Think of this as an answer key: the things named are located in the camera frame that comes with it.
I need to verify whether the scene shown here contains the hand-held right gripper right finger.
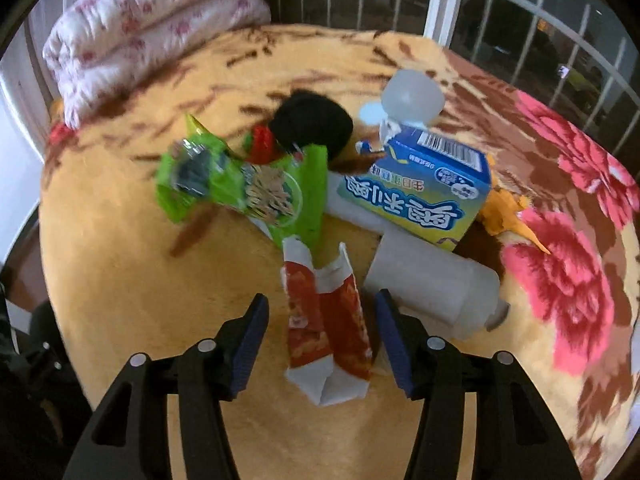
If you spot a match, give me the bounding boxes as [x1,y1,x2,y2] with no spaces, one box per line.
[374,288,583,480]

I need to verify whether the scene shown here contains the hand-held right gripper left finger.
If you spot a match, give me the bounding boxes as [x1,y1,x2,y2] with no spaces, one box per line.
[62,292,271,480]

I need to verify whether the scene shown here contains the red and white snack wrapper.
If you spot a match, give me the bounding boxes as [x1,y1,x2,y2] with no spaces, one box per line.
[281,236,375,407]

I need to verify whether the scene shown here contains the orange dinosaur toy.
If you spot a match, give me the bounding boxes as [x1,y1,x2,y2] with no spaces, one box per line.
[475,155,551,256]

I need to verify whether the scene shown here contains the white plastic bottle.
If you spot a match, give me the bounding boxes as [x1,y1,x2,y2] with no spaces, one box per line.
[364,230,511,341]

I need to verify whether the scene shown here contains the blue and white carton box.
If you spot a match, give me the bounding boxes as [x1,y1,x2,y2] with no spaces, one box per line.
[336,125,490,253]

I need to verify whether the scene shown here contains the green snack packet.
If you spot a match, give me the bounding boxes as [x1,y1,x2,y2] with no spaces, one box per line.
[155,114,329,251]

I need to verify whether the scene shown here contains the small red wrapper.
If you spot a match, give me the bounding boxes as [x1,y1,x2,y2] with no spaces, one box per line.
[243,126,281,165]

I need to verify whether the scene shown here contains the black round cloth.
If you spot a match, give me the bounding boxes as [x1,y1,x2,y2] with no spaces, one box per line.
[270,91,353,158]

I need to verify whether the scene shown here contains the translucent plastic cup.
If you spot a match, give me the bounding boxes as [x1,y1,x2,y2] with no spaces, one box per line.
[381,70,445,128]

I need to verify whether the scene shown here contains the folded floral quilt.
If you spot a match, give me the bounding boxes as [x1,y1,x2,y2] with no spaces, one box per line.
[42,0,281,128]

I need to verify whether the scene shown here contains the window security bars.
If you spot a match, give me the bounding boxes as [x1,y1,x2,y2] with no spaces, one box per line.
[277,0,640,146]

